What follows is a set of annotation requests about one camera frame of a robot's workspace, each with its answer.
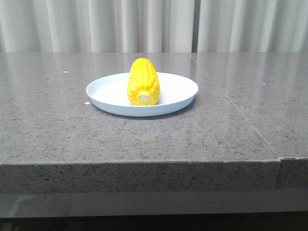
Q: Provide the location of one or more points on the yellow corn cob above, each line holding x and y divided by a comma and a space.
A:
143, 85

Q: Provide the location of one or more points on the light blue round plate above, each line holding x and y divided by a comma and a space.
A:
109, 93

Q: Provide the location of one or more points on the white pleated curtain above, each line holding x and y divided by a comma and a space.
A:
153, 25

